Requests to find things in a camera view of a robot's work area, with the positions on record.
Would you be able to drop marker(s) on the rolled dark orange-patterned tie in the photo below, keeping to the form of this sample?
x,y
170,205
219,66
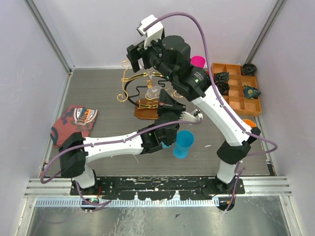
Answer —
x,y
223,88

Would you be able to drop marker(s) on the patterned folded cloth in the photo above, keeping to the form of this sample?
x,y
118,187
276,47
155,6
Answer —
x,y
74,119

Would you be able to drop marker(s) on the magenta wine glass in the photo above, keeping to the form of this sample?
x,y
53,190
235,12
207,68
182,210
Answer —
x,y
198,61

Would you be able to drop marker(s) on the rolled dark green tie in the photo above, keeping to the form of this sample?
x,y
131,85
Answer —
x,y
221,77

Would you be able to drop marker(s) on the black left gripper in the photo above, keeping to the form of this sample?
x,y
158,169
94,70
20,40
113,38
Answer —
x,y
166,103

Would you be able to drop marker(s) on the rolled black tie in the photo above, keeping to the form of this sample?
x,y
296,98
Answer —
x,y
248,69

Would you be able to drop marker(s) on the orange wine glass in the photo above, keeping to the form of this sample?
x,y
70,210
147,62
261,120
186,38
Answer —
x,y
249,122

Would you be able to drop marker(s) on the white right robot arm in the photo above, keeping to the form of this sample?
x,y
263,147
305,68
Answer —
x,y
170,56

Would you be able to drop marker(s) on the wooden rack base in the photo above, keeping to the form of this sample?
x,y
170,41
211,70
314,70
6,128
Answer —
x,y
146,109

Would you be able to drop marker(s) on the light blue wine glass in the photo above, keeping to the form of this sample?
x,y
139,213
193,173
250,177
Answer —
x,y
165,146

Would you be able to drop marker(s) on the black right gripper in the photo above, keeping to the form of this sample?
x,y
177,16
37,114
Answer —
x,y
133,52

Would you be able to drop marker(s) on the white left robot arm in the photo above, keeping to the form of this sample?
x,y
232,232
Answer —
x,y
77,151

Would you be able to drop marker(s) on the gold wire glass rack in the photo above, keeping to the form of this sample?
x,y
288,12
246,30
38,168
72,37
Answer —
x,y
135,86

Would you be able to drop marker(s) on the clear wine glass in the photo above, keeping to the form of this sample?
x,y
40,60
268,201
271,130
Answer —
x,y
153,92

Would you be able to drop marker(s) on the wooden compartment tray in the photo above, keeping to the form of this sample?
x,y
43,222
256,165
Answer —
x,y
235,98

